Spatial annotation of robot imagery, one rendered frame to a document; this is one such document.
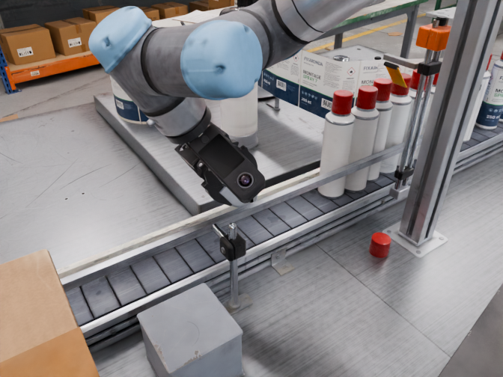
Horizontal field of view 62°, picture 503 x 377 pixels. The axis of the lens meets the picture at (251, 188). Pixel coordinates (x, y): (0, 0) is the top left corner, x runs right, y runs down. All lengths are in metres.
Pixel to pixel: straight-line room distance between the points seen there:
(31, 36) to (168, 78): 3.87
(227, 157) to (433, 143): 0.35
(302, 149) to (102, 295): 0.55
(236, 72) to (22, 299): 0.26
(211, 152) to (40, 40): 3.83
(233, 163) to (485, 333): 0.39
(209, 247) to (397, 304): 0.31
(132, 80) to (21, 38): 3.80
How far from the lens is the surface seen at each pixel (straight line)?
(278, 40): 0.51
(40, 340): 0.31
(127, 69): 0.50
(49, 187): 1.03
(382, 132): 0.83
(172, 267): 0.68
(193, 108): 0.55
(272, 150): 0.97
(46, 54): 4.37
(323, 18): 0.49
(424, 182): 0.78
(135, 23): 0.49
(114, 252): 0.67
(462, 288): 0.78
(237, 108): 0.92
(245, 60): 0.43
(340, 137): 0.75
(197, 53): 0.42
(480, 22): 0.66
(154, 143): 1.02
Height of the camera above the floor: 1.35
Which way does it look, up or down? 34 degrees down
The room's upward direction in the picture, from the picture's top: straight up
